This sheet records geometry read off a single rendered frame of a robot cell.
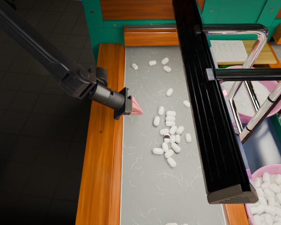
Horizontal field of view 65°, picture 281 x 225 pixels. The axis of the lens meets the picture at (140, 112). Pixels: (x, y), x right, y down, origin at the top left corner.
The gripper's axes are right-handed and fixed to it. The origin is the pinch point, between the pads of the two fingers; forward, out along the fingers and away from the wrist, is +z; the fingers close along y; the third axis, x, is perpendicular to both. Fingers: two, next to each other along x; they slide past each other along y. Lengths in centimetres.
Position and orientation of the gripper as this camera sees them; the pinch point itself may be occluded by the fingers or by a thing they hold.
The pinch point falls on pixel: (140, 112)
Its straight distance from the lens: 78.5
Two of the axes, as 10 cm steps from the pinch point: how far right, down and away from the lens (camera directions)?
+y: -0.2, -8.3, 5.6
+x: -6.5, 4.3, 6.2
